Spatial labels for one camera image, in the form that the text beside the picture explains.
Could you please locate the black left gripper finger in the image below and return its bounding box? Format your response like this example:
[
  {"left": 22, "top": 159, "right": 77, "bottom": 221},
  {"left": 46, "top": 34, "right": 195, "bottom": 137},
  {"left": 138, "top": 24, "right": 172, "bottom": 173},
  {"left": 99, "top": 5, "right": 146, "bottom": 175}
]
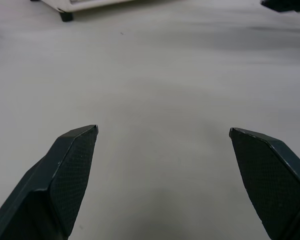
[
  {"left": 0, "top": 124, "right": 99, "bottom": 240},
  {"left": 228, "top": 127, "right": 300, "bottom": 240}
]

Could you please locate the white appliance with black feet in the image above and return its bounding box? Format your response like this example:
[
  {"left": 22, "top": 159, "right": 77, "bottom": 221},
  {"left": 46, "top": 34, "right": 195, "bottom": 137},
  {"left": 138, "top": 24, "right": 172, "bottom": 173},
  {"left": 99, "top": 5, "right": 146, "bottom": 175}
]
[{"left": 29, "top": 0, "right": 171, "bottom": 23}]

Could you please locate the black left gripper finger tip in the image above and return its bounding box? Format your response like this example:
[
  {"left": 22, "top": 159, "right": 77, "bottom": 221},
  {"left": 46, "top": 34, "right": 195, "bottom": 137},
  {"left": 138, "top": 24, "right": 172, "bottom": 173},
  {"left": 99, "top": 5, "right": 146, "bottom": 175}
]
[{"left": 260, "top": 0, "right": 300, "bottom": 13}]

